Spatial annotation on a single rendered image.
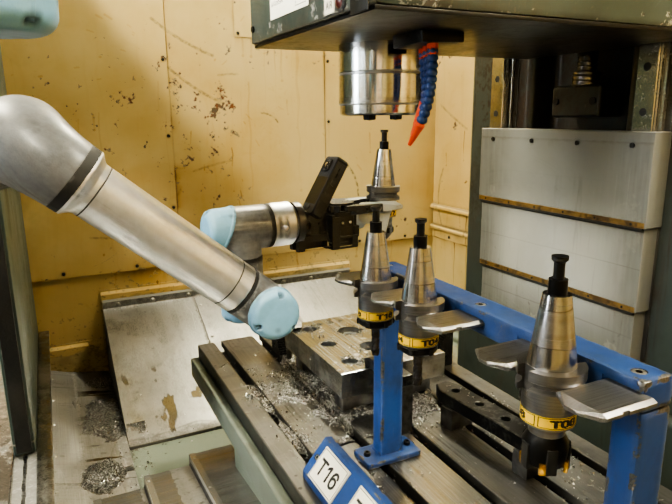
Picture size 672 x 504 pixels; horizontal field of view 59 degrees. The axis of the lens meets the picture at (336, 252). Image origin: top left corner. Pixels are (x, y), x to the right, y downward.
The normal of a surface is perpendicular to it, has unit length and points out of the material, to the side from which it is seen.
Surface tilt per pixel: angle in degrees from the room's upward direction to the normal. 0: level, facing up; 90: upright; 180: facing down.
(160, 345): 24
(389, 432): 90
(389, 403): 90
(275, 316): 90
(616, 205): 89
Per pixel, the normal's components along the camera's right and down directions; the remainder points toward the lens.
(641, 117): -0.90, 0.11
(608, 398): -0.01, -0.97
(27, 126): 0.19, -0.40
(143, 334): 0.17, -0.81
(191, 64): 0.44, 0.20
